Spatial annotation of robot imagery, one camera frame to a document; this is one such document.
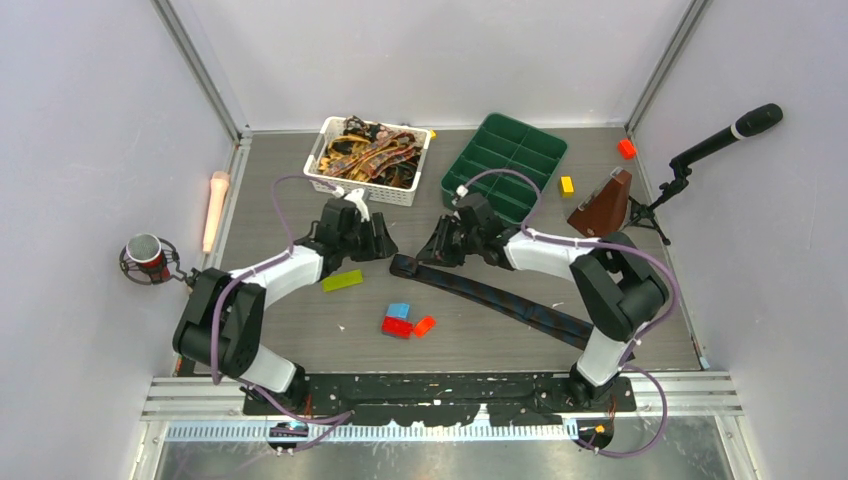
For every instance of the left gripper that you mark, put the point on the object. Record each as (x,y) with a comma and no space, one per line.
(378,239)

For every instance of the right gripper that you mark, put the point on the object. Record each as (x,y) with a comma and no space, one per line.
(438,248)

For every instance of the green divided tray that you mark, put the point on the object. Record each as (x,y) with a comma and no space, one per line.
(502,142)

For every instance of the navy brown striped tie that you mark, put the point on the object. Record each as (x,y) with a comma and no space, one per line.
(556,324)

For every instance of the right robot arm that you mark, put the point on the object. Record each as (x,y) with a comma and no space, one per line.
(620,289)

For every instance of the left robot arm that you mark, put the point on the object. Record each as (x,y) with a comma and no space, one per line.
(221,324)

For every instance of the pile of patterned ties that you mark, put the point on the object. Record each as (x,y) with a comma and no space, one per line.
(372,153)

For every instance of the lime green flat block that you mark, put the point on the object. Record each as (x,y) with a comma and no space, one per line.
(342,280)

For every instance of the blue block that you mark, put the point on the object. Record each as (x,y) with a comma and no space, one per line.
(398,310)

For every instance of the orange-red small block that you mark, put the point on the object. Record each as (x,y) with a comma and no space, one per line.
(424,326)

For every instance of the red block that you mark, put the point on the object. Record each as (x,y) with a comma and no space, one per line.
(397,328)

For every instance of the white perforated basket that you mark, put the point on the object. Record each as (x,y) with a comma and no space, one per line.
(331,128)

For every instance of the yellow block near tray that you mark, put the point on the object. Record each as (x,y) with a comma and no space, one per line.
(566,186)

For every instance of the orange block in corner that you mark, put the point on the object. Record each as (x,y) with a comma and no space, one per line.
(626,149)

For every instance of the red silver studio microphone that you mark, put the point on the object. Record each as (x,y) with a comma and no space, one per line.
(149,260)

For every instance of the black microphone tripod right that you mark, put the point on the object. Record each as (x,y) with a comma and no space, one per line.
(643,215)

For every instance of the black handheld microphone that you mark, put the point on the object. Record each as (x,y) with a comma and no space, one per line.
(752,123)

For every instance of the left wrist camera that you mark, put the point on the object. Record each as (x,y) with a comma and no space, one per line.
(358,197)

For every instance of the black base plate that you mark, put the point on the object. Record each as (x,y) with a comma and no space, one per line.
(439,399)

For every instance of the peach cylinder handle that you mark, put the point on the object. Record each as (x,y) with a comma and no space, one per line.
(218,187)

